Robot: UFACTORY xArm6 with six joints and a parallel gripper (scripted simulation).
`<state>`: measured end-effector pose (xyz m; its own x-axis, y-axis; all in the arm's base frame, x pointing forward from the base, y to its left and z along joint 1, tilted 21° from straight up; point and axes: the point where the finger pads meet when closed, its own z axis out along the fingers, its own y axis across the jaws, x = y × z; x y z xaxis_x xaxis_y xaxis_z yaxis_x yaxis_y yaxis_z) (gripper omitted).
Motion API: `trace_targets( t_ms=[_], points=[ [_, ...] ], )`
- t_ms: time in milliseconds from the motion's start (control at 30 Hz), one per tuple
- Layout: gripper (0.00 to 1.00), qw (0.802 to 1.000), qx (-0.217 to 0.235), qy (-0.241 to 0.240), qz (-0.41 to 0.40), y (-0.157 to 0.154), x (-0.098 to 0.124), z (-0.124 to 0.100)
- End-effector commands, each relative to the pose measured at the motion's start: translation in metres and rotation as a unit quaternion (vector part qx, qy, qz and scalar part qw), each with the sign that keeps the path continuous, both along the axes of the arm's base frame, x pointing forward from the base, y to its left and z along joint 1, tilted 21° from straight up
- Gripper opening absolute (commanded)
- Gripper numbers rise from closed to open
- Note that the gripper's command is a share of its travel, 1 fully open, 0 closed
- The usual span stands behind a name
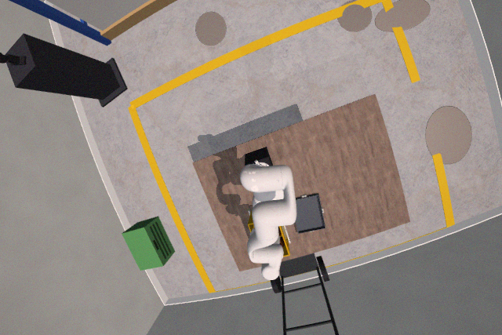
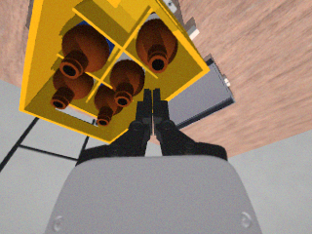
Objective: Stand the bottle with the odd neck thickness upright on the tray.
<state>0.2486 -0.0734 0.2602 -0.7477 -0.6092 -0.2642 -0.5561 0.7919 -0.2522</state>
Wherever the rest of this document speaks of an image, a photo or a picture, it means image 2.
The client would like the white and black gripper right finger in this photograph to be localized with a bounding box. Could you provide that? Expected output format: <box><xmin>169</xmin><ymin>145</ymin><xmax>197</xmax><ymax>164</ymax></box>
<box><xmin>153</xmin><ymin>89</ymin><xmax>228</xmax><ymax>161</ymax></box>

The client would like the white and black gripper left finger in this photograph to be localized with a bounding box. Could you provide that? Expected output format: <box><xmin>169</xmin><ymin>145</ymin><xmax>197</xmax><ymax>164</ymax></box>
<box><xmin>78</xmin><ymin>89</ymin><xmax>153</xmax><ymax>165</ymax></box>

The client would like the yellow wooden crate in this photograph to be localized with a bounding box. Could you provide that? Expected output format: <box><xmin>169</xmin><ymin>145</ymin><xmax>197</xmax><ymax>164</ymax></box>
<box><xmin>19</xmin><ymin>0</ymin><xmax>194</xmax><ymax>143</ymax></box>

